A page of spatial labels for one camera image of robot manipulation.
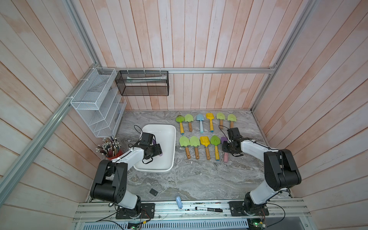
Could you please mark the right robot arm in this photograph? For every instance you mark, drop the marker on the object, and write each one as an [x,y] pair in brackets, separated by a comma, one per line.
[280,172]

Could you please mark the narrow green trowel wooden handle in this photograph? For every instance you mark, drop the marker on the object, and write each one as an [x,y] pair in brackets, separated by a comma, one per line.
[195,142]

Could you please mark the light green shovel wide blade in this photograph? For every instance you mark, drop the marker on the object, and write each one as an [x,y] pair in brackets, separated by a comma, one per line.
[184,142]

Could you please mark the olive green pointed shovel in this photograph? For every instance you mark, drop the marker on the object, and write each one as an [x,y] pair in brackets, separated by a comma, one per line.
[189,119]

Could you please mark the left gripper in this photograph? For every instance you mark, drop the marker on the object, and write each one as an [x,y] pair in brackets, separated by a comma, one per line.
[158,151]

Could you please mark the light blue small cylinder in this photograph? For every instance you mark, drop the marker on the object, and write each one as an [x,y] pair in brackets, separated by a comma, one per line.
[179,202]

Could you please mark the green shovel yellow blue handle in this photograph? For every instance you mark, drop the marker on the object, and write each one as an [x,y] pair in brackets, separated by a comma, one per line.
[215,140]

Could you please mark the white plastic storage box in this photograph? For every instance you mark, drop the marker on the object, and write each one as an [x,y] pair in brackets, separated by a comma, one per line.
[165,136]

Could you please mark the white wire mesh shelf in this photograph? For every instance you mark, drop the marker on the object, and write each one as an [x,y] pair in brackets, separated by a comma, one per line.
[98,102]

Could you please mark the light blue shovel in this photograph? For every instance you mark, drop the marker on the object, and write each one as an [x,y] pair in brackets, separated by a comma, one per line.
[200,118]

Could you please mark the light green shovel wooden handle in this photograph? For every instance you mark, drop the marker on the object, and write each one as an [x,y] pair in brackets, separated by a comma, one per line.
[221,117]

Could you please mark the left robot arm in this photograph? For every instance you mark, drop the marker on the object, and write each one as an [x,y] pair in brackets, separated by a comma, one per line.
[110,182]

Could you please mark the black mesh wall basket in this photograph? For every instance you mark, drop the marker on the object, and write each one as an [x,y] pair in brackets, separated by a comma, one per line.
[143,83]

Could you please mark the red cup of pencils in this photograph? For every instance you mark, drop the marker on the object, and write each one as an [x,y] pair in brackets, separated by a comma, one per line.
[110,148]

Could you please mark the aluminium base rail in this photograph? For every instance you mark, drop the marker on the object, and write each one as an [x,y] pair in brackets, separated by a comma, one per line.
[168,210]

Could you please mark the green spade wooden handle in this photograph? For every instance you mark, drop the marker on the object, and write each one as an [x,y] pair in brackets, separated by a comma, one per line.
[232,118]

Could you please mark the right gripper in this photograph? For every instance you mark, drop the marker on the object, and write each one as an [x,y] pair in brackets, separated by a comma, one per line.
[224,147]

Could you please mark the small black square piece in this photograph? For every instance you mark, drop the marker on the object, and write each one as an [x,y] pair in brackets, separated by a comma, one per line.
[153,192]

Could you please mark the black marker pen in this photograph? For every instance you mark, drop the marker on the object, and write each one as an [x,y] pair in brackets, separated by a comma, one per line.
[209,209]

